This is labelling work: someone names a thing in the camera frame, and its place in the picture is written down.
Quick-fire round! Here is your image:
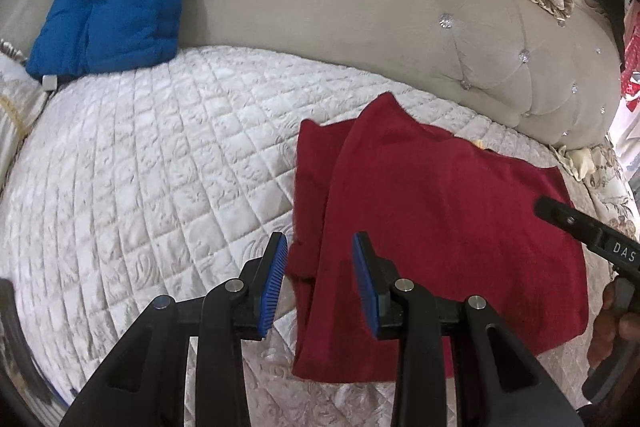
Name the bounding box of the dark red garment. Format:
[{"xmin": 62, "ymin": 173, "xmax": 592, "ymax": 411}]
[{"xmin": 286, "ymin": 93, "xmax": 589, "ymax": 384}]

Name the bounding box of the person right hand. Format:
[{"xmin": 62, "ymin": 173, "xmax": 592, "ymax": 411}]
[{"xmin": 587, "ymin": 282, "xmax": 618, "ymax": 369}]

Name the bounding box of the floral white duvet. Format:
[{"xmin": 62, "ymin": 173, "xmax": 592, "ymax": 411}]
[{"xmin": 550, "ymin": 138, "xmax": 639, "ymax": 241}]

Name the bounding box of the red polka dot garment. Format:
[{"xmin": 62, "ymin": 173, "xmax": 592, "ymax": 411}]
[{"xmin": 620, "ymin": 0, "xmax": 640, "ymax": 112}]

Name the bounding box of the cream quilted bedspread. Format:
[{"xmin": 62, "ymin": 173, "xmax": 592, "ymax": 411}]
[{"xmin": 1, "ymin": 46, "xmax": 555, "ymax": 404}]

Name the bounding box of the white gold-trimmed pillow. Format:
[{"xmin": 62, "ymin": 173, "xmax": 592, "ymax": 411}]
[{"xmin": 0, "ymin": 40, "xmax": 48, "ymax": 187}]

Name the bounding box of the beige tufted headboard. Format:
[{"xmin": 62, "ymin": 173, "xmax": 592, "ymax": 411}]
[{"xmin": 1, "ymin": 0, "xmax": 622, "ymax": 148}]

